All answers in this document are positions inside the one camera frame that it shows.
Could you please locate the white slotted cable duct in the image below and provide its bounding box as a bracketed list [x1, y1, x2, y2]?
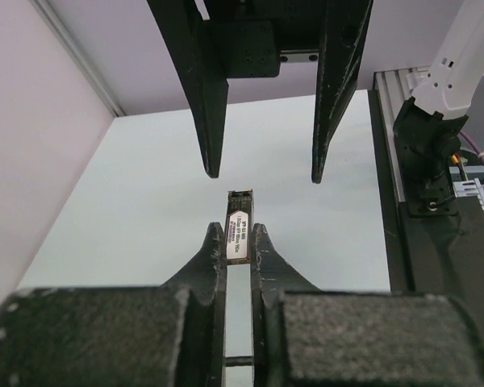
[453, 178, 484, 217]

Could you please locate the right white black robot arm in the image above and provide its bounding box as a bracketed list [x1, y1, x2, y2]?
[148, 1, 484, 216]

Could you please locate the silver transceiver module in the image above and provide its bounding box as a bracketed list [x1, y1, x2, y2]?
[224, 189, 254, 265]

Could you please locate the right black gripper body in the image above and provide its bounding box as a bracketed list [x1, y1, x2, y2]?
[193, 1, 326, 79]

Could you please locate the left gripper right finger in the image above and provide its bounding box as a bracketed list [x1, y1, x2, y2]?
[250, 223, 484, 387]

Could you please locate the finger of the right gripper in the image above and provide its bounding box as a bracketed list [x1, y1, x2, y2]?
[311, 0, 373, 184]
[147, 0, 232, 179]

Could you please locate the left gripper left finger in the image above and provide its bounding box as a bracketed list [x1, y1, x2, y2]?
[0, 223, 227, 386]

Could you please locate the aluminium rail frame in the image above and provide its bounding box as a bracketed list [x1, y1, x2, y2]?
[374, 66, 484, 154]

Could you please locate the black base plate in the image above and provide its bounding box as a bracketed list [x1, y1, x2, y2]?
[368, 81, 484, 310]

